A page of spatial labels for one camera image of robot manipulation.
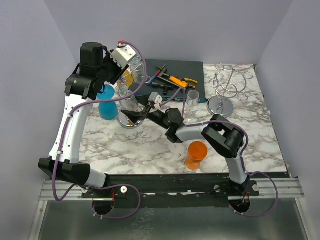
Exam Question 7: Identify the blue plastic goblet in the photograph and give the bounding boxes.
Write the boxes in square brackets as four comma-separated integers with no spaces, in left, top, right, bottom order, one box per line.
[97,84,118,121]

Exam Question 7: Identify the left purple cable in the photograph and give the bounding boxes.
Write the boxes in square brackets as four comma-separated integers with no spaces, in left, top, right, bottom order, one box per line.
[52,41,148,220]

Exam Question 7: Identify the aluminium frame rail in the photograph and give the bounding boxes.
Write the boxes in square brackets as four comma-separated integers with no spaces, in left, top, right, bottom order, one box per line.
[39,178,306,201]

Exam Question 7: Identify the chrome glass rack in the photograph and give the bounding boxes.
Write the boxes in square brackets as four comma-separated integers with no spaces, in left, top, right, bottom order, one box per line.
[206,63,253,118]
[115,58,152,130]

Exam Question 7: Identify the clear plastic cup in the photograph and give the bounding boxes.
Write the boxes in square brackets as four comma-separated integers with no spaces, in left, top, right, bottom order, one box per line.
[186,90,200,108]

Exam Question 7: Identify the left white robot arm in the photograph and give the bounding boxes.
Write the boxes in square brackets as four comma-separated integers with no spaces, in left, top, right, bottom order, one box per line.
[38,42,136,198]

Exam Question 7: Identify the black mounting rail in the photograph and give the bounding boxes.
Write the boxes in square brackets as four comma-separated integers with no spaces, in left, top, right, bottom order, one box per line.
[82,173,260,210]

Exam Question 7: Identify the orange plastic goblet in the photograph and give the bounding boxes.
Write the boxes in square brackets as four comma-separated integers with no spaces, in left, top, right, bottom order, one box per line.
[185,141,208,170]

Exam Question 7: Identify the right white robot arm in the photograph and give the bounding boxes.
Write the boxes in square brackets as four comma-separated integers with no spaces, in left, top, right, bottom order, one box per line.
[121,92,250,196]

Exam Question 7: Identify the ribbed clear glass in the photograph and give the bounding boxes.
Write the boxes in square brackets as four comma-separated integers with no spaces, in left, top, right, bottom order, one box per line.
[118,84,139,112]
[129,55,145,83]

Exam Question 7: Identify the dark blue network switch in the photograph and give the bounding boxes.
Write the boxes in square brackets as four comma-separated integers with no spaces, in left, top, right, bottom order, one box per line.
[135,59,208,104]

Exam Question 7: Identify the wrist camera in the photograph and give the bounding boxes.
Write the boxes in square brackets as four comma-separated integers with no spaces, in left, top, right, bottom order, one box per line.
[148,92,163,110]
[110,42,137,70]

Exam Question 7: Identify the black T-handle tool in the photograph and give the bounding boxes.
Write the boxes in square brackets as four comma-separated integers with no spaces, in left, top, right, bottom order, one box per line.
[151,82,174,96]

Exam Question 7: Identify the orange handled pliers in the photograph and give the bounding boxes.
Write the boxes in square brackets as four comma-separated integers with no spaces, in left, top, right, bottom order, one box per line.
[176,78,198,89]

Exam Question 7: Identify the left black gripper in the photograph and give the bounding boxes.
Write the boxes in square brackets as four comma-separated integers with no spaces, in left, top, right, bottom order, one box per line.
[97,49,129,85]

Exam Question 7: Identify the yellow plastic wine glass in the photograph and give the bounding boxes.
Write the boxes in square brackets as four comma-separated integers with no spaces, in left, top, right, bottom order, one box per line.
[119,69,135,87]

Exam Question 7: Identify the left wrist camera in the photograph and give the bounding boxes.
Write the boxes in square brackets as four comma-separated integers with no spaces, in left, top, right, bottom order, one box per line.
[110,42,137,70]

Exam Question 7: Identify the orange black screwdriver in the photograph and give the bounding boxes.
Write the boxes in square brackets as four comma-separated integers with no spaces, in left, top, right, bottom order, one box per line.
[157,65,188,89]

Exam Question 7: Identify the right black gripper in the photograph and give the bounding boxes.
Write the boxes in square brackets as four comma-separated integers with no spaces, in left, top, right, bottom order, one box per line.
[121,94,170,131]

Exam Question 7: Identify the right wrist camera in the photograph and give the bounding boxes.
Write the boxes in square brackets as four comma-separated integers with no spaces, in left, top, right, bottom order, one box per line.
[148,92,163,110]

